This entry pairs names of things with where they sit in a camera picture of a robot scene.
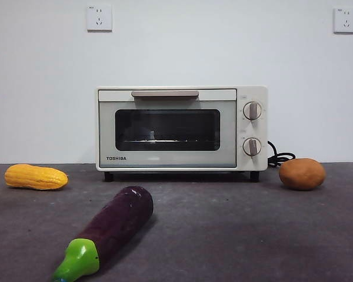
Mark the cream oven knob beige grip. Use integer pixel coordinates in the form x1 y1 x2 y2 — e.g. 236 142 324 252
242 101 263 121
242 137 262 157

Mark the metal wire oven rack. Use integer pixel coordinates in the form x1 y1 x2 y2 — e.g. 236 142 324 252
122 139 218 145

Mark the yellow corn cob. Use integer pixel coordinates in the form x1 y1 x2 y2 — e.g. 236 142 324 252
4 164 69 191

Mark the brown potato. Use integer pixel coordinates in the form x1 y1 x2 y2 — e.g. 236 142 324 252
279 158 327 192

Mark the purple eggplant green stem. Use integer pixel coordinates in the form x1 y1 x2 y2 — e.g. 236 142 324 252
52 186 154 282

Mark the black oven power cable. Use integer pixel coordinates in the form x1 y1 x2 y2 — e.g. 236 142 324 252
267 140 297 171

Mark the white wall power socket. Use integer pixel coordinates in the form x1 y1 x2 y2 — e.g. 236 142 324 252
86 5 113 32
333 7 353 35

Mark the glass oven door beige handle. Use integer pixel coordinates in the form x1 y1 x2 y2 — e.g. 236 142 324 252
98 89 238 169

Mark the cream Toshiba toaster oven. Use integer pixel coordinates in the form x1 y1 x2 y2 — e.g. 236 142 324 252
95 85 269 183

